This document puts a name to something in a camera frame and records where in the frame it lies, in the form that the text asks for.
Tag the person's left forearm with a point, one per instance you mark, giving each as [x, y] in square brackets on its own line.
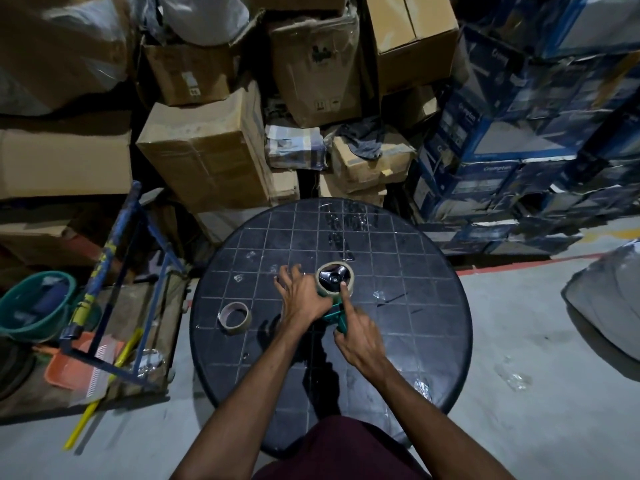
[240, 409]

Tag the crumpled clear plastic wrap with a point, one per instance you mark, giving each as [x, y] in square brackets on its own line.
[150, 362]

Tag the cardboard tape roll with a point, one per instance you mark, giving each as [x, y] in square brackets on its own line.
[223, 322]

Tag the crumpled plastic scrap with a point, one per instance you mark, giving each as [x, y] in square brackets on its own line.
[515, 379]

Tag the white plastic bag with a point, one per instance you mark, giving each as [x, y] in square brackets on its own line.
[205, 14]

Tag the blue metal trolley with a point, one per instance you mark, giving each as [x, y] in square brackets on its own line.
[100, 264]

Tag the dark cloth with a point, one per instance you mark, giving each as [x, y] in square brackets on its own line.
[365, 139]

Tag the yellow stick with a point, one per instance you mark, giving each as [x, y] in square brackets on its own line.
[82, 427]

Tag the person's maroon shirt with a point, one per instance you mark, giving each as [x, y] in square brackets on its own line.
[340, 454]

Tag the person's left hand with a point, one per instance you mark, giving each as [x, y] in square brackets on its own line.
[300, 304]

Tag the pile of brown cardboard boxes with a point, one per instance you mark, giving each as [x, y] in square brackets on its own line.
[200, 149]

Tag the black round tub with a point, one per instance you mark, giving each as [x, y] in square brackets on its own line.
[15, 374]

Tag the dark blue container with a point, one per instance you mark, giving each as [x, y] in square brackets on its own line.
[47, 299]

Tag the person's right hand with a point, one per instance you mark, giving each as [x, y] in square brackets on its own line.
[360, 339]

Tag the grey sack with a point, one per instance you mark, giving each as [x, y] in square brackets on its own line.
[610, 304]

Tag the green plastic bucket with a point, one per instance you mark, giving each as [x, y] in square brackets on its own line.
[10, 314]

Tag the person's right forearm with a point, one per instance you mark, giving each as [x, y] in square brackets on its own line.
[430, 429]

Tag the brown tape roll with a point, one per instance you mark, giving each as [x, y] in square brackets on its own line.
[330, 293]

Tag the teal tape dispenser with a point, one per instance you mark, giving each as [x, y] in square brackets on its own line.
[332, 314]

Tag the grey taped package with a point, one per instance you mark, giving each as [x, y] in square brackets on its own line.
[295, 144]

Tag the plastic-wrapped bundle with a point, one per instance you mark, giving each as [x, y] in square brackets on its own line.
[60, 44]

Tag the stack of blue printed boxes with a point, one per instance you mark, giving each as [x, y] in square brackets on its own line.
[525, 119]

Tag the orange plastic dustpan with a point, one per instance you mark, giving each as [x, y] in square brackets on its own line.
[65, 367]

